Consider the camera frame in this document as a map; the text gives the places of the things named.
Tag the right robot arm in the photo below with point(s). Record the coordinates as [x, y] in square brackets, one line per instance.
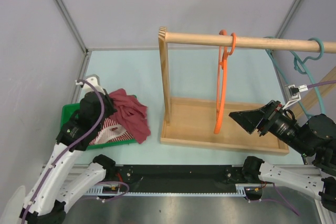
[315, 138]

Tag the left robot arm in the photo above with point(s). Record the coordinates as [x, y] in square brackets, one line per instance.
[50, 200]

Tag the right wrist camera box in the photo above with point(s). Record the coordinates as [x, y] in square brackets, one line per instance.
[293, 94]

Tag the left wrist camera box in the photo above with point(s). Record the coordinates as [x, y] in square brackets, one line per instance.
[93, 80]

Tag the green plastic tray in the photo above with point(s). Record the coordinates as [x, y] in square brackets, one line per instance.
[67, 112]

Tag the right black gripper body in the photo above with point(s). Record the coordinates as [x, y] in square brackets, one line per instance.
[278, 124]

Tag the maroon tank top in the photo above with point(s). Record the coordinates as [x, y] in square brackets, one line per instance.
[130, 114]

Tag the wooden clothes rack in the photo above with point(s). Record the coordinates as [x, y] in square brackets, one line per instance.
[205, 123]

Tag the white slotted cable duct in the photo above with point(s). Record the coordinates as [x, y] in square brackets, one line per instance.
[203, 190]

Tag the red white striped tank top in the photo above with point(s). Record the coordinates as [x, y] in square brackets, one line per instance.
[112, 133]

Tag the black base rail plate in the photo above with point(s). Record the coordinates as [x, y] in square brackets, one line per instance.
[185, 175]

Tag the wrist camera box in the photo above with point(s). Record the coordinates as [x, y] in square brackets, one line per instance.
[93, 80]
[293, 94]

